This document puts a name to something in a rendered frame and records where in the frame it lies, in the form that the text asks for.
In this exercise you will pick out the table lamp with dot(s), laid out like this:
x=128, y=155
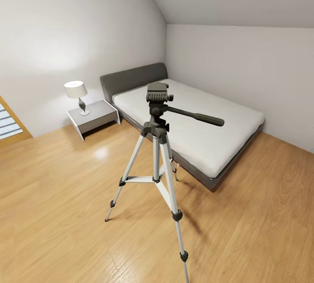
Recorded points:
x=76, y=89

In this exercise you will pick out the camera tripod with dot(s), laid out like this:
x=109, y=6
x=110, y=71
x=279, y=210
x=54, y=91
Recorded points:
x=156, y=96

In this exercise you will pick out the fixed window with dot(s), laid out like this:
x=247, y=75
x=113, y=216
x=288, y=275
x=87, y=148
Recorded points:
x=11, y=128

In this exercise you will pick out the bed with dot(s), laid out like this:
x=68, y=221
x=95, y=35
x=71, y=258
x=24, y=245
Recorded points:
x=205, y=150

